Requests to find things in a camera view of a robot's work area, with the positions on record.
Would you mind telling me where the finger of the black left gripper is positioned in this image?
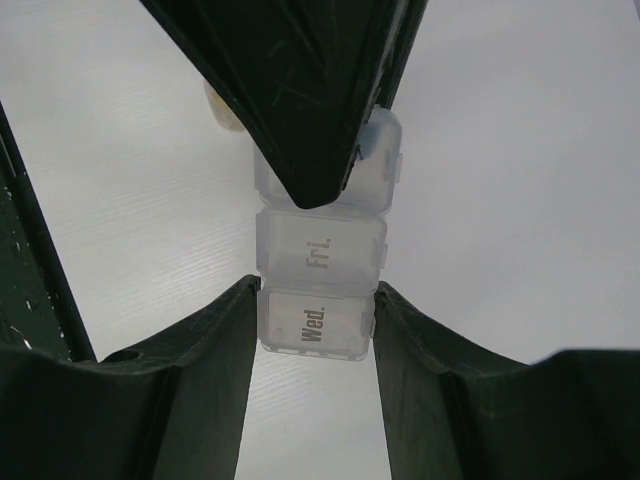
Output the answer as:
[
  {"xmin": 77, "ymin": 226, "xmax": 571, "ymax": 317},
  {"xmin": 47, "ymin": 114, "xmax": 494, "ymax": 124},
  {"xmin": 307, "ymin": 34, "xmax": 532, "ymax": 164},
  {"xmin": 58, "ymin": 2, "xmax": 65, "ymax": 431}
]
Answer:
[{"xmin": 144, "ymin": 0, "xmax": 426, "ymax": 209}]

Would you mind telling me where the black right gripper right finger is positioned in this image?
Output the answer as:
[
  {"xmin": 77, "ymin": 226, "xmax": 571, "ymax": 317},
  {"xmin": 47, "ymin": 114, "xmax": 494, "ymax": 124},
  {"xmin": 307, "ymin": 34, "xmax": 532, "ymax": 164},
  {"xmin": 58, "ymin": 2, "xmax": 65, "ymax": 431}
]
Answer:
[{"xmin": 373, "ymin": 283, "xmax": 639, "ymax": 479}]

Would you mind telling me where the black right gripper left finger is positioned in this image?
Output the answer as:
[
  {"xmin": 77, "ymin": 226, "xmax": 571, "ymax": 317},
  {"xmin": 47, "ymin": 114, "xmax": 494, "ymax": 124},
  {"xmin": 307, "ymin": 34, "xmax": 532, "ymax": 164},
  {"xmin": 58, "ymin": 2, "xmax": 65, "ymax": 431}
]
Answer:
[{"xmin": 1, "ymin": 275, "xmax": 260, "ymax": 479}]

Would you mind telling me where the clear pill bottle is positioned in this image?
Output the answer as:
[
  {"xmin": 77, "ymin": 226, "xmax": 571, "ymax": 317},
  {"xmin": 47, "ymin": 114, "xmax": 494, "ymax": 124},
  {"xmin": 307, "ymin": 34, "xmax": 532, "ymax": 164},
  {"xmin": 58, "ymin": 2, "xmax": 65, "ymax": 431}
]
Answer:
[{"xmin": 203, "ymin": 80, "xmax": 246, "ymax": 132}]

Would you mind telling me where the translucent weekly pill organizer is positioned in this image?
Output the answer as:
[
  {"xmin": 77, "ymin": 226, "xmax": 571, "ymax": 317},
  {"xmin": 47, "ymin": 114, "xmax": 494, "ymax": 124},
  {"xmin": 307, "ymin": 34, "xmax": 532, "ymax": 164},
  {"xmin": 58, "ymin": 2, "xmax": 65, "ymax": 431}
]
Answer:
[{"xmin": 254, "ymin": 106, "xmax": 402, "ymax": 361}]

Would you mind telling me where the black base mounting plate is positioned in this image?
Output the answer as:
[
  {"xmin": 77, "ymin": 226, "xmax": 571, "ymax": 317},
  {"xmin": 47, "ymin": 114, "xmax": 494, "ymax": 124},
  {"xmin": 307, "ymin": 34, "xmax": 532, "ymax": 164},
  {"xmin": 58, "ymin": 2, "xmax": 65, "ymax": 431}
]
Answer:
[{"xmin": 1, "ymin": 113, "xmax": 96, "ymax": 362}]

